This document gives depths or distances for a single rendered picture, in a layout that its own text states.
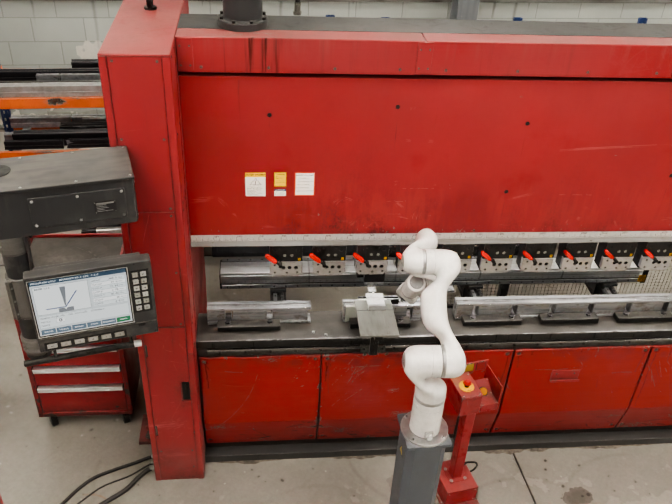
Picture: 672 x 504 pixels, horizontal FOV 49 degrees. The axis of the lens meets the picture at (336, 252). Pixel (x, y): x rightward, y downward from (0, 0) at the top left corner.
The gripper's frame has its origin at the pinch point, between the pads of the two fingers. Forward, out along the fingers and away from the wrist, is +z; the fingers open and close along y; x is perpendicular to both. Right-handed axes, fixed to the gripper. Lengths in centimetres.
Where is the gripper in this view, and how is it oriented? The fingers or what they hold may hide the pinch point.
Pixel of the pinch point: (403, 298)
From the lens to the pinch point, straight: 355.3
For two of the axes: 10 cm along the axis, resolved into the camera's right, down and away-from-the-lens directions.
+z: -0.9, 2.8, 9.6
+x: -6.4, 7.2, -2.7
